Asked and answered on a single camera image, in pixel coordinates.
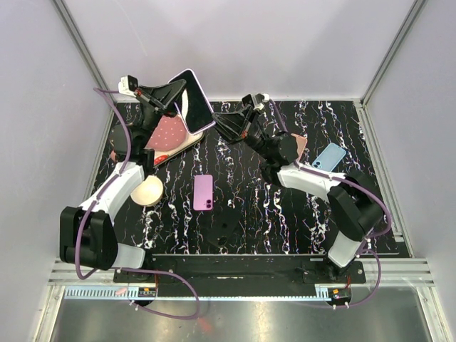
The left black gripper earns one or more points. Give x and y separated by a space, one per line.
165 97

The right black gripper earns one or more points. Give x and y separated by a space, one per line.
240 125

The pink phone case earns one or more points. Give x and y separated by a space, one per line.
301 143

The black bare phone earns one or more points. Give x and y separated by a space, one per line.
220 229

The light blue phone case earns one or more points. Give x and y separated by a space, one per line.
329 158

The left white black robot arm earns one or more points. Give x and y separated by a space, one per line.
87 236

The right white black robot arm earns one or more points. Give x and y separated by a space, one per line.
355 206

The pink dotted plate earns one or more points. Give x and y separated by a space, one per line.
168 135

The cream strawberry tray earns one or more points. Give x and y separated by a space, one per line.
190 140

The beige wooden bowl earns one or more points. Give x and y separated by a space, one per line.
149 192

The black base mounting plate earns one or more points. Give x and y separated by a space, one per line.
303 268

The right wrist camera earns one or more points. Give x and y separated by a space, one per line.
257 102

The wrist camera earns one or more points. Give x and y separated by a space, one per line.
127 85
257 102

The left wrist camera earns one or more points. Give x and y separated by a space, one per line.
127 85

